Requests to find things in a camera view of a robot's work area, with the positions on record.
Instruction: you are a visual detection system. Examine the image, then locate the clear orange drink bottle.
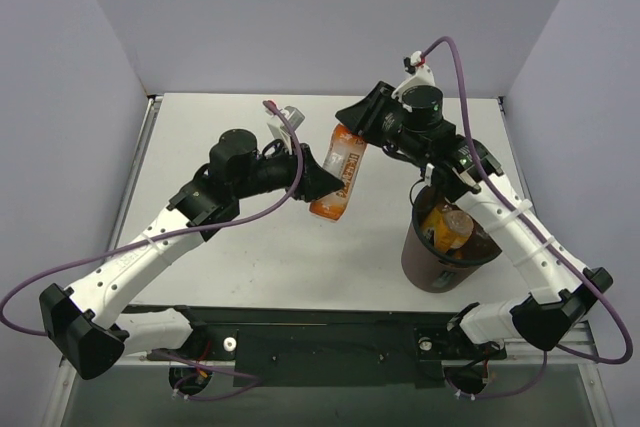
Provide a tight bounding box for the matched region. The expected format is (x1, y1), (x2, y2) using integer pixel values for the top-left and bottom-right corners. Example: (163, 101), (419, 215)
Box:
(309, 124), (367, 221)

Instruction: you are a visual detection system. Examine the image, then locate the yellow juice bottle blue cap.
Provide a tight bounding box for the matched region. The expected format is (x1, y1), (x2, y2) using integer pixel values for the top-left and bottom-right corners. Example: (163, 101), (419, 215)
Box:
(421, 203), (451, 243)

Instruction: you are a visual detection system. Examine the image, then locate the orange bottle dark blue label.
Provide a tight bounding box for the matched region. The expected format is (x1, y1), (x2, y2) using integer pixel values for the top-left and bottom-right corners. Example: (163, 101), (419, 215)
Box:
(433, 210), (474, 253)

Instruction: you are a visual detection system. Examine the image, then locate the clear plastic bottle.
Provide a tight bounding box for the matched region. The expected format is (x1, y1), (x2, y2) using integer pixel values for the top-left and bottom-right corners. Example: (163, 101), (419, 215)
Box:
(463, 225), (502, 262)

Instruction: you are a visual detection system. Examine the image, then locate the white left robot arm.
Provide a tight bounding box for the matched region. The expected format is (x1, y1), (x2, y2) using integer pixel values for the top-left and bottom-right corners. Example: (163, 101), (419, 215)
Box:
(39, 129), (344, 380)

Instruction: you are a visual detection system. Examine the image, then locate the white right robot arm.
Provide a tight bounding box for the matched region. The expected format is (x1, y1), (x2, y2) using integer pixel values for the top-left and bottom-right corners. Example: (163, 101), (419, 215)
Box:
(335, 82), (613, 356)

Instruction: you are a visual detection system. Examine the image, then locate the brown round bin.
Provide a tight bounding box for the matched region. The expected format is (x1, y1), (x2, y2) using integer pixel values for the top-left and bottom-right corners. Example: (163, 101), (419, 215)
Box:
(401, 187), (499, 293)

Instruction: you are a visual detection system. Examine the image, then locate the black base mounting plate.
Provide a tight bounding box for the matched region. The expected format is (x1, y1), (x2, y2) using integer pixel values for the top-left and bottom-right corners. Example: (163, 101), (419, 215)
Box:
(173, 306), (506, 388)

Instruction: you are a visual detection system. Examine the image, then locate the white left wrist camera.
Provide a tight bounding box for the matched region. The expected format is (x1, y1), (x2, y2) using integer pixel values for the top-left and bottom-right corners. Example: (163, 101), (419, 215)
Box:
(264, 105), (306, 156)

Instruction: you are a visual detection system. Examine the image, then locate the aluminium front rail frame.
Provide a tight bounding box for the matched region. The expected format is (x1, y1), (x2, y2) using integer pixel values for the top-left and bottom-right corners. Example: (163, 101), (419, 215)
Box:
(59, 94), (601, 368)

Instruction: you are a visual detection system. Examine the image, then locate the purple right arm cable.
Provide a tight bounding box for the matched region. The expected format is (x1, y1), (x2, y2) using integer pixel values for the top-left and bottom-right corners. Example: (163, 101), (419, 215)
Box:
(422, 36), (634, 401)

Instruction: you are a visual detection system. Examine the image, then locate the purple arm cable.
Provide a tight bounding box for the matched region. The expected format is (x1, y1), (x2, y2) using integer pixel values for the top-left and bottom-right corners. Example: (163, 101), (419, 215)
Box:
(0, 101), (304, 401)
(422, 36), (634, 401)

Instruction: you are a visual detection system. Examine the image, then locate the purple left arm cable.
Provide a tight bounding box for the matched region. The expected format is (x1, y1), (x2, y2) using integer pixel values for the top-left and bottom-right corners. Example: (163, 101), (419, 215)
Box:
(0, 101), (304, 401)

